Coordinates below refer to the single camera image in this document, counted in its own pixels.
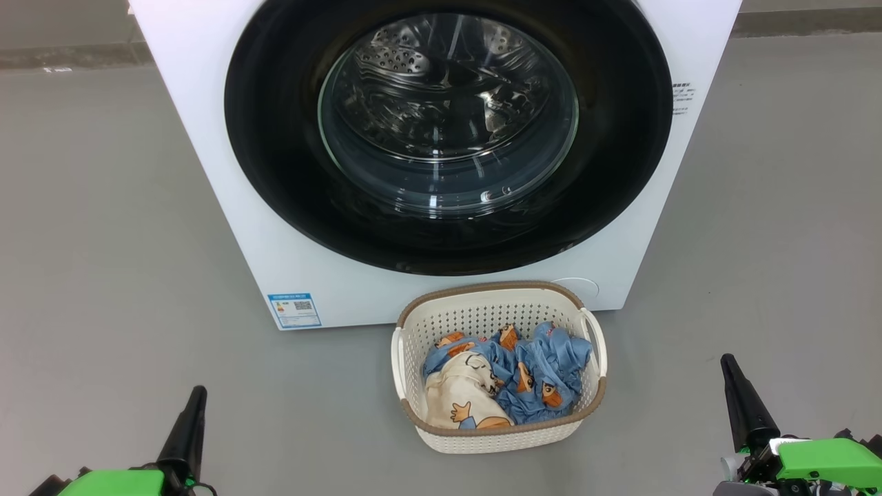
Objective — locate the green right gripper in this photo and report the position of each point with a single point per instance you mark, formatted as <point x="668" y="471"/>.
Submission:
<point x="820" y="461"/>

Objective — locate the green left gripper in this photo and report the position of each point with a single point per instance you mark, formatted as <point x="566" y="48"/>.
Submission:
<point x="117" y="483"/>

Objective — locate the blue garment with orange print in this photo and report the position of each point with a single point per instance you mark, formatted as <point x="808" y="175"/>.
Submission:
<point x="555" y="362"/>

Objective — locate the cream garment with cartoon print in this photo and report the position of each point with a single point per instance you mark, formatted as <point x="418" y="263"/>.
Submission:
<point x="455" y="396"/>

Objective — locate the round glass washer door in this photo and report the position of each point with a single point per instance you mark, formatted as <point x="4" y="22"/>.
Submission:
<point x="275" y="138"/>

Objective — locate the white front-load washing machine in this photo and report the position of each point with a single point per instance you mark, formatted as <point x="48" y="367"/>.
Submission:
<point x="200" y="138"/>

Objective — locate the blue energy label sticker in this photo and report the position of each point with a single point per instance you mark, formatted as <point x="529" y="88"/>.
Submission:
<point x="294" y="311"/>

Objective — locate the round white filter cover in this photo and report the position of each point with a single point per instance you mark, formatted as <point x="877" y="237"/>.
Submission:
<point x="586" y="288"/>

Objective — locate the cream perforated laundry basket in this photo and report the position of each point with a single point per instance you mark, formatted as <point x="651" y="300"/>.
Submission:
<point x="482" y="310"/>

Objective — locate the small printed text sticker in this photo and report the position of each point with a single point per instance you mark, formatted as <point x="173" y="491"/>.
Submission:
<point x="683" y="96"/>

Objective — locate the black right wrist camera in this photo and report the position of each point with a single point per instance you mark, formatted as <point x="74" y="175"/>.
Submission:
<point x="868" y="444"/>

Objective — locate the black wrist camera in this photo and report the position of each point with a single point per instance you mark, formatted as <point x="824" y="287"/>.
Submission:
<point x="868" y="444"/>
<point x="48" y="488"/>

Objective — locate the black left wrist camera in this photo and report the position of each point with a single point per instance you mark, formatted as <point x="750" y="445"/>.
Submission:
<point x="48" y="488"/>

